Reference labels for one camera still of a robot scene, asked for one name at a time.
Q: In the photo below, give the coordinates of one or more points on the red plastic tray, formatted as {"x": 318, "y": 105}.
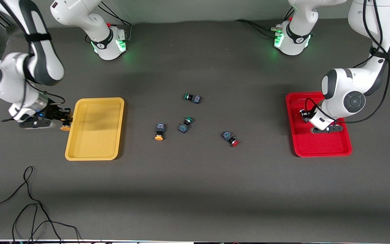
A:
{"x": 317, "y": 145}

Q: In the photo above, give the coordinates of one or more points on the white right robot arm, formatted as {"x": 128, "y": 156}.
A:
{"x": 42, "y": 64}

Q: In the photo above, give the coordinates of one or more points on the green push button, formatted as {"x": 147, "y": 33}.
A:
{"x": 192, "y": 98}
{"x": 185, "y": 125}

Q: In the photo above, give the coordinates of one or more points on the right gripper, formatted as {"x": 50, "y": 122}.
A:
{"x": 55, "y": 113}

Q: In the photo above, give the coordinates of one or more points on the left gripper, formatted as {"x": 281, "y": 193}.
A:
{"x": 306, "y": 114}

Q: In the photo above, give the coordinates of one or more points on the yellow push button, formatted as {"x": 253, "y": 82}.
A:
{"x": 159, "y": 132}
{"x": 65, "y": 127}

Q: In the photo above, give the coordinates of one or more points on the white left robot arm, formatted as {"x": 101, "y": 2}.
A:
{"x": 350, "y": 88}

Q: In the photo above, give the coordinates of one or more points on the red push button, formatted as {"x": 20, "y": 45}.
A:
{"x": 304, "y": 115}
{"x": 229, "y": 138}

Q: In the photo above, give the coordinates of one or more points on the yellow plastic tray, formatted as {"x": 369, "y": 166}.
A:
{"x": 95, "y": 130}

